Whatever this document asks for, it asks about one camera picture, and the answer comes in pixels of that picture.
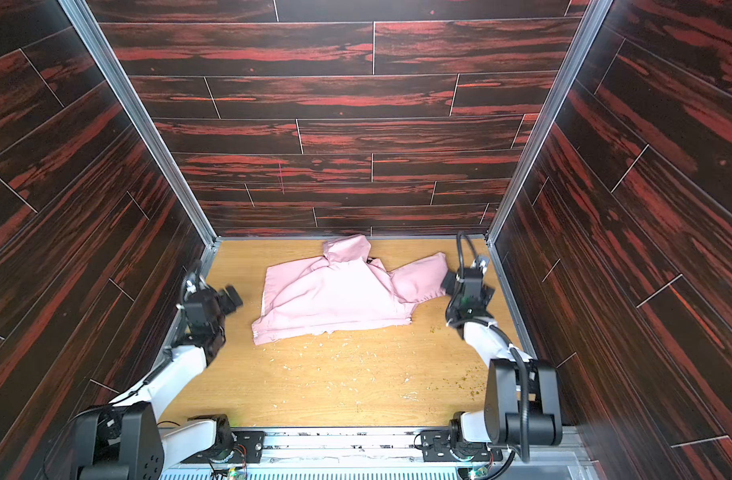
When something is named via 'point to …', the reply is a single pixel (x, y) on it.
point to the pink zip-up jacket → (312, 296)
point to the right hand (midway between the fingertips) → (475, 278)
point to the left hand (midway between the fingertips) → (217, 292)
